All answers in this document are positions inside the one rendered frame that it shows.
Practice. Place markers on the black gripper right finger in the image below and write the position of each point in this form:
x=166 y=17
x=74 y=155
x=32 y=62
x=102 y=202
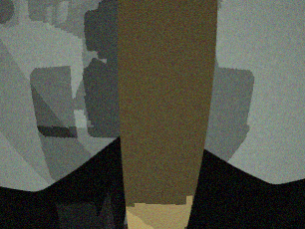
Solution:
x=229 y=198

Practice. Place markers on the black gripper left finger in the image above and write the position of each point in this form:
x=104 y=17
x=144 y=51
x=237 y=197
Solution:
x=91 y=197

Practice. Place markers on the long brown wooden rail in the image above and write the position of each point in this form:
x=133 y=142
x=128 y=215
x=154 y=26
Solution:
x=166 y=54

